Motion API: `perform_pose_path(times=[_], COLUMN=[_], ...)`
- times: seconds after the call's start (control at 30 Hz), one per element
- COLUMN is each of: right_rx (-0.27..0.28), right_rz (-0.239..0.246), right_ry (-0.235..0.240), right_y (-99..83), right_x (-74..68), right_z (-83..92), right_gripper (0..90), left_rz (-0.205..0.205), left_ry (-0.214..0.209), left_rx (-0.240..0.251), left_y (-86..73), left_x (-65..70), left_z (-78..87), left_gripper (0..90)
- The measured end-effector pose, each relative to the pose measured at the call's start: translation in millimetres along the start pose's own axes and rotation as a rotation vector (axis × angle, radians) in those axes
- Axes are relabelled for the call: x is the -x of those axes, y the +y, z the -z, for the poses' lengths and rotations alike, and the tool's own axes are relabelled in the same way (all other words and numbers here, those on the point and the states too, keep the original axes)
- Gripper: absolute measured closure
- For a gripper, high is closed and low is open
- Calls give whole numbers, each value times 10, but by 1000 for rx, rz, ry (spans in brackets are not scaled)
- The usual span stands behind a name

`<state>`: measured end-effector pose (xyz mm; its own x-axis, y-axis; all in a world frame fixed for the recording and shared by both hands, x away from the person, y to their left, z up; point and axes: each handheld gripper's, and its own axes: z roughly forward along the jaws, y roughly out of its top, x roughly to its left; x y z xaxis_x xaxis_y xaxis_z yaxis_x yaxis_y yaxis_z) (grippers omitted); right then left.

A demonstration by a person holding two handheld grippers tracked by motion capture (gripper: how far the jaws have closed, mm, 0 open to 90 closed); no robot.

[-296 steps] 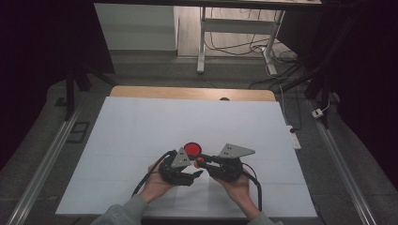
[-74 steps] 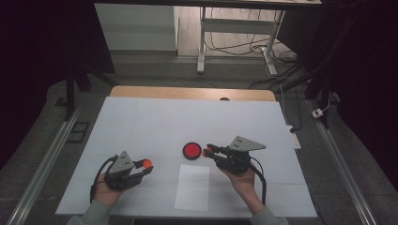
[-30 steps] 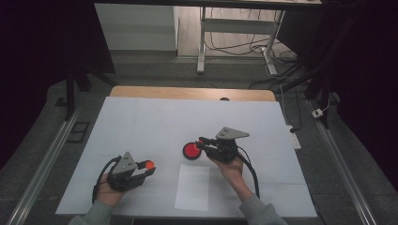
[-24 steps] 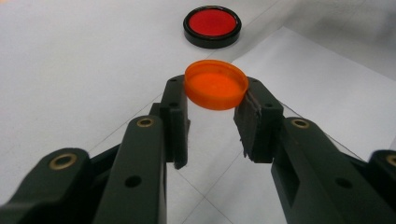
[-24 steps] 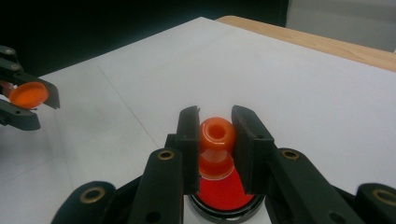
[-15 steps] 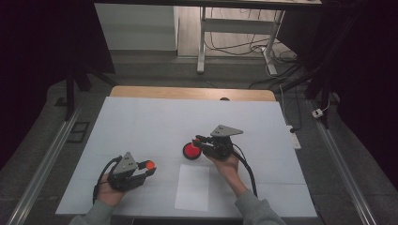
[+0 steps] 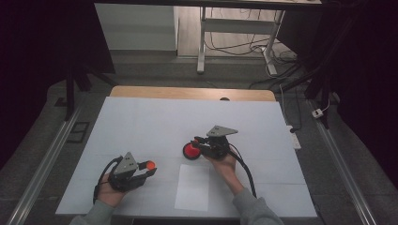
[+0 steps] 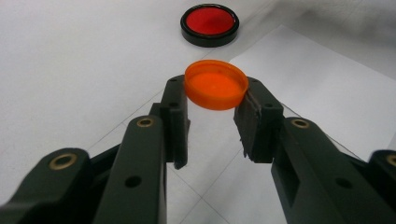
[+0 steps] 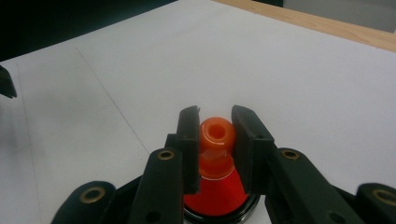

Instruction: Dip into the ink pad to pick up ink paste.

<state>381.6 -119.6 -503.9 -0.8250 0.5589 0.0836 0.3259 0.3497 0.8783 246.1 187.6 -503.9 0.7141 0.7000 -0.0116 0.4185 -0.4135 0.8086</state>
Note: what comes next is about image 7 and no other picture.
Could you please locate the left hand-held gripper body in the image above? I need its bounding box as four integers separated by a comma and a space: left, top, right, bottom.
107, 151, 149, 193

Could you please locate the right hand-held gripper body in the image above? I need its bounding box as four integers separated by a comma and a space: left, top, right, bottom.
200, 125, 239, 161

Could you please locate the round red ink pad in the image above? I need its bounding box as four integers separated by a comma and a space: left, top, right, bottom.
182, 142, 203, 161

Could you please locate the person's left hand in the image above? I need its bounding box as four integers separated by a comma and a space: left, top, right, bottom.
96, 173, 128, 208

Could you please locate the person's right hand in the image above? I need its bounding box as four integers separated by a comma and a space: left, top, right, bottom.
204, 149, 246, 197

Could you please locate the large white table cover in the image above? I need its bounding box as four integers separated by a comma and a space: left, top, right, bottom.
55, 96, 318, 218

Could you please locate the small white paper sheet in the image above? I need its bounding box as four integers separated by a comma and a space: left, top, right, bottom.
174, 163, 210, 212

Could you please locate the white power strip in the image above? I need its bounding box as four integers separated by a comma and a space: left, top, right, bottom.
285, 125, 302, 150

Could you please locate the black stand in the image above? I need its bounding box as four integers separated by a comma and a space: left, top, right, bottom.
281, 12, 360, 129
64, 62, 120, 122

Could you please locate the white-legged desk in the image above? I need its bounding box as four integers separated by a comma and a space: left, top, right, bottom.
93, 0, 323, 76

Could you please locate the white cabinet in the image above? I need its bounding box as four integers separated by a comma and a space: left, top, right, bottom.
94, 3, 179, 52

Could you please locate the dark curtain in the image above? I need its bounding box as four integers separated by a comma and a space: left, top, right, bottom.
277, 0, 398, 190
0, 0, 115, 172

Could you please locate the right hand-held gripper cable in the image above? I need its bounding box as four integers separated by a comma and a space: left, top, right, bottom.
227, 142, 258, 199

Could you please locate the black floor hatch frame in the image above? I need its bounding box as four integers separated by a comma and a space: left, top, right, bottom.
66, 121, 91, 144

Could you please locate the black floor cable bundle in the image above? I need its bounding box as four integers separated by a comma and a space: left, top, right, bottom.
205, 7, 303, 91

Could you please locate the metal floor rail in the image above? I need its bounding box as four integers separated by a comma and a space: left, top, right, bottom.
308, 99, 378, 225
6, 102, 84, 225

